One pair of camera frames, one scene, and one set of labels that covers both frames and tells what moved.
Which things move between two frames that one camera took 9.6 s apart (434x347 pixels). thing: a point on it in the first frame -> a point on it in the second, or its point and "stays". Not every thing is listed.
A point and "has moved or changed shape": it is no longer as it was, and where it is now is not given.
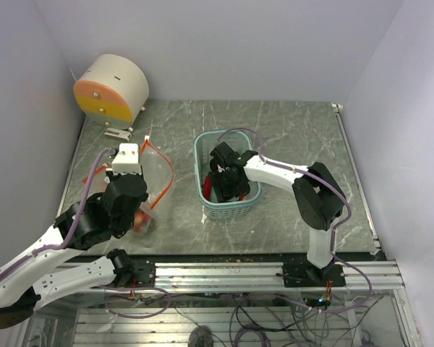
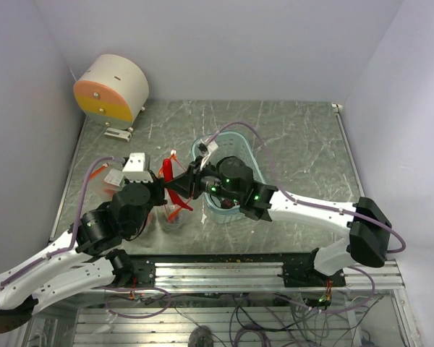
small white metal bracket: [118, 134] stays
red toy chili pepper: [207, 186] has moved or changed shape
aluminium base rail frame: [237, 303] stays
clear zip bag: [156, 171] -> [177, 206]
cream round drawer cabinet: [111, 90] stays
